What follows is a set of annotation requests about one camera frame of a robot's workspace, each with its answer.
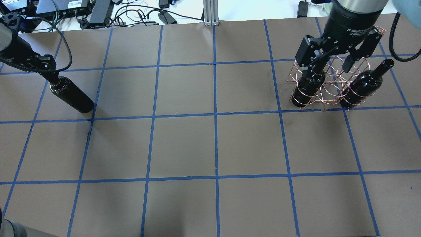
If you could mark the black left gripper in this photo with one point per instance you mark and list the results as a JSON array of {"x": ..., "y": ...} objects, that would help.
[{"x": 15, "y": 49}]

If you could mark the copper wire wine basket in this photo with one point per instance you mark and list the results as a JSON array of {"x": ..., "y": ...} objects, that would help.
[{"x": 330, "y": 93}]

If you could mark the dark glass wine bottle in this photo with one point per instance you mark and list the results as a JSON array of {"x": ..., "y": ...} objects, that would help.
[{"x": 70, "y": 93}]

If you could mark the black power adapter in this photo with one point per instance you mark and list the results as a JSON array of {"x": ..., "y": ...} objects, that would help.
[{"x": 166, "y": 18}]

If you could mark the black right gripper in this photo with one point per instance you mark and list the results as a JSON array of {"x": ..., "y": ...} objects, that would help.
[{"x": 346, "y": 23}]

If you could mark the electronics boxes on bench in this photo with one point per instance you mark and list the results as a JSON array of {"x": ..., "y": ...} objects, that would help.
[{"x": 88, "y": 13}]

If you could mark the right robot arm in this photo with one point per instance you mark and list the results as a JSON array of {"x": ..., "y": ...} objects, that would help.
[{"x": 358, "y": 5}]

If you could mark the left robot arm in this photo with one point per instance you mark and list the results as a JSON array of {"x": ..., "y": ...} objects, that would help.
[{"x": 6, "y": 33}]

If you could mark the dark wine bottle in basket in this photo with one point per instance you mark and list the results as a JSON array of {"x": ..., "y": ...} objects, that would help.
[{"x": 307, "y": 87}]

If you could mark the aluminium frame post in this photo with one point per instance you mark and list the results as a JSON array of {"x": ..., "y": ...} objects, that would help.
[{"x": 210, "y": 12}]

